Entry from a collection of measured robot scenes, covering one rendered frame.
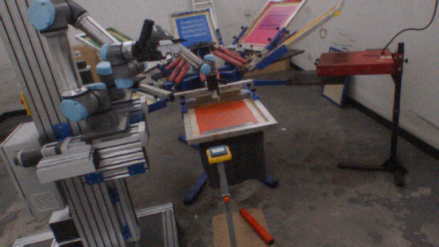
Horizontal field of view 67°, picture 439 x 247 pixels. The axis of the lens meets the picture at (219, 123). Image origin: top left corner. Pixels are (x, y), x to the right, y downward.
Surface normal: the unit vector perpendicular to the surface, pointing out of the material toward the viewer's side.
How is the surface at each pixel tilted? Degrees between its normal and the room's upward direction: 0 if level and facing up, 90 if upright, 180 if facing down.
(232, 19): 90
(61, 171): 90
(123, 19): 90
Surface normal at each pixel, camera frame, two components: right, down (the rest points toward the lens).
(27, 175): 0.19, 0.36
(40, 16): -0.26, 0.29
